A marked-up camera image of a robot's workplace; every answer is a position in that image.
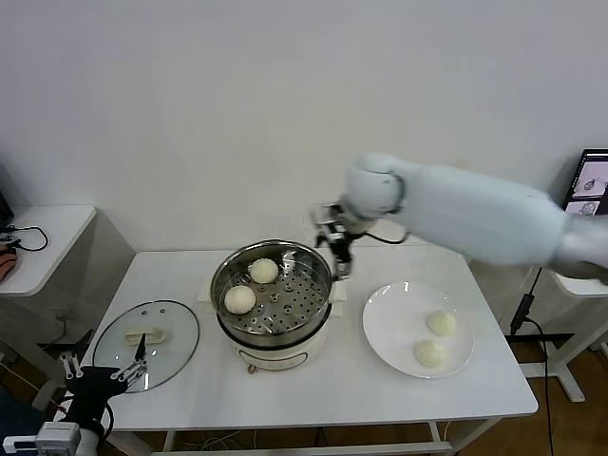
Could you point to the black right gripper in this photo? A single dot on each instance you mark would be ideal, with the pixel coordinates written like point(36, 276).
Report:
point(341, 244)

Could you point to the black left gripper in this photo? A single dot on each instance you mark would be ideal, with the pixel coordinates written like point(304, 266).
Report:
point(92, 385)

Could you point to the white steamed baozi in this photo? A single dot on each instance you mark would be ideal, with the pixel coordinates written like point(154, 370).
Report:
point(442, 323)
point(263, 271)
point(240, 300)
point(430, 354)

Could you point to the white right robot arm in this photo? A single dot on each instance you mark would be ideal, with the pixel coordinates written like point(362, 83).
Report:
point(451, 214)

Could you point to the stainless steel steamer basket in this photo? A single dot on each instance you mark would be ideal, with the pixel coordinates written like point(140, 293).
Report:
point(285, 318)

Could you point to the person hand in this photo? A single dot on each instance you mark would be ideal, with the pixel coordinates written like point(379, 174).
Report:
point(6, 263)

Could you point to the white round plate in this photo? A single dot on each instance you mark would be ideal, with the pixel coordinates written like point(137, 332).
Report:
point(389, 332)

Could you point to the cream electric cooker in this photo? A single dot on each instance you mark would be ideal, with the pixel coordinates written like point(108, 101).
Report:
point(275, 356)

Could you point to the white side desk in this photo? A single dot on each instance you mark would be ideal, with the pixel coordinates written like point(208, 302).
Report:
point(572, 380)
point(47, 247)

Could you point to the grey laptop dark screen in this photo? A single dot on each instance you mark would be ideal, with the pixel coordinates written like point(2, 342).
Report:
point(591, 180)

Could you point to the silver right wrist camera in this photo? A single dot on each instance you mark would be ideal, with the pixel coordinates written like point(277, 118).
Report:
point(328, 219)

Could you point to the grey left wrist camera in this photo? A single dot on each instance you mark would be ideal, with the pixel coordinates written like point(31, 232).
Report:
point(57, 437)

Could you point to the white table frame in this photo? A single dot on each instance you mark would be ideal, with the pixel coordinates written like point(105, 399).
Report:
point(309, 447)

